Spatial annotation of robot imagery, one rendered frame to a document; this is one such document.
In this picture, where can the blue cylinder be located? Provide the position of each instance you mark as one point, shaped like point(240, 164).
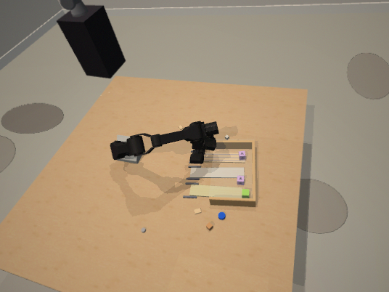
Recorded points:
point(221, 215)

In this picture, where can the pale yellow flat strip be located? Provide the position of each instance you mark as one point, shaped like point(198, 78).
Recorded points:
point(199, 190)

